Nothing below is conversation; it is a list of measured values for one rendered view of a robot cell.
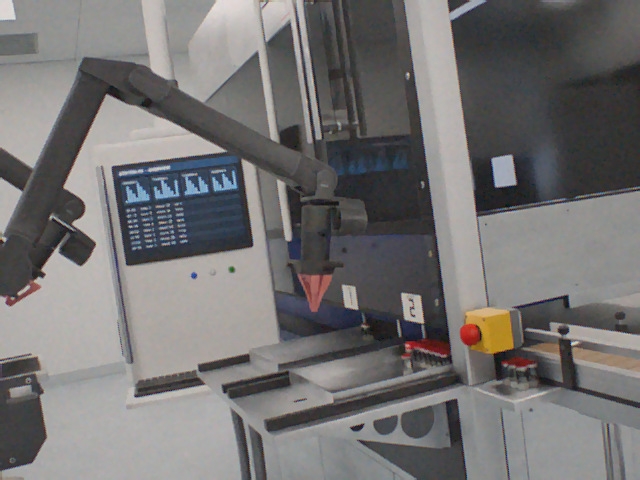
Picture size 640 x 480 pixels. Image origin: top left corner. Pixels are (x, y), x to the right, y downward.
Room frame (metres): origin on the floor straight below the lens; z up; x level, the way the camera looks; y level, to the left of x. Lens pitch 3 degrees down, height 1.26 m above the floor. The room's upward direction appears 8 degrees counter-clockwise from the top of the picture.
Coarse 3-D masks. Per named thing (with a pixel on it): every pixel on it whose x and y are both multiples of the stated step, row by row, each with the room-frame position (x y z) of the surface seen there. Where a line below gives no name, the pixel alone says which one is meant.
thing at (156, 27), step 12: (144, 0) 2.21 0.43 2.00; (156, 0) 2.21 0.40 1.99; (144, 12) 2.22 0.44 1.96; (156, 12) 2.21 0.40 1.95; (156, 24) 2.20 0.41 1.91; (156, 36) 2.20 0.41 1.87; (168, 36) 2.23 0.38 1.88; (156, 48) 2.20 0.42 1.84; (168, 48) 2.22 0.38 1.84; (156, 60) 2.20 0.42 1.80; (168, 60) 2.22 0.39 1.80; (156, 72) 2.21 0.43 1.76; (168, 72) 2.21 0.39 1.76; (156, 120) 2.21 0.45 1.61
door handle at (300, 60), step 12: (288, 0) 1.78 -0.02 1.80; (312, 0) 1.80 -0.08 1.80; (300, 36) 1.78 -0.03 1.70; (300, 48) 1.77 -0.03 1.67; (300, 60) 1.77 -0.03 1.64; (300, 72) 1.77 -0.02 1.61; (300, 84) 1.78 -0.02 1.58; (312, 120) 1.78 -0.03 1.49; (312, 132) 1.77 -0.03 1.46; (324, 132) 1.79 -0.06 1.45
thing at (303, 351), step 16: (320, 336) 1.91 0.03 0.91; (336, 336) 1.93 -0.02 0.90; (352, 336) 1.94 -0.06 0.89; (256, 352) 1.77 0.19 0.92; (272, 352) 1.86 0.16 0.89; (288, 352) 1.87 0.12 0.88; (304, 352) 1.85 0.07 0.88; (320, 352) 1.82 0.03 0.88; (336, 352) 1.65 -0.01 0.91; (352, 352) 1.66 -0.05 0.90; (272, 368) 1.64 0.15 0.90; (288, 368) 1.61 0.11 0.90
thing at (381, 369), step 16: (368, 352) 1.59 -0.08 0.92; (384, 352) 1.60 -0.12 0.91; (400, 352) 1.62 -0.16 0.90; (304, 368) 1.53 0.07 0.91; (320, 368) 1.54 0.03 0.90; (336, 368) 1.56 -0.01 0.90; (352, 368) 1.57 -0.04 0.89; (368, 368) 1.57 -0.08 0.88; (384, 368) 1.55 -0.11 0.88; (400, 368) 1.53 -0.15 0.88; (416, 368) 1.51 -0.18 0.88; (432, 368) 1.36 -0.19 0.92; (448, 368) 1.37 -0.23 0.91; (304, 384) 1.43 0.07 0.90; (320, 384) 1.49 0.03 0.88; (336, 384) 1.47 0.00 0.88; (352, 384) 1.45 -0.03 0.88; (368, 384) 1.31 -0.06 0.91; (384, 384) 1.32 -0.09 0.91; (400, 384) 1.33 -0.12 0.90; (320, 400) 1.35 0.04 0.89; (336, 400) 1.28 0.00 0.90
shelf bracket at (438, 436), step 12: (444, 408) 1.41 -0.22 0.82; (444, 420) 1.41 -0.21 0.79; (336, 432) 1.33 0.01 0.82; (348, 432) 1.34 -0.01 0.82; (360, 432) 1.35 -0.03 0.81; (372, 432) 1.36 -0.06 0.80; (396, 432) 1.37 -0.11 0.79; (432, 432) 1.40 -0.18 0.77; (444, 432) 1.41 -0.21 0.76; (408, 444) 1.38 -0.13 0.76; (420, 444) 1.39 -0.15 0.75; (432, 444) 1.40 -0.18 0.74; (444, 444) 1.41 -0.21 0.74
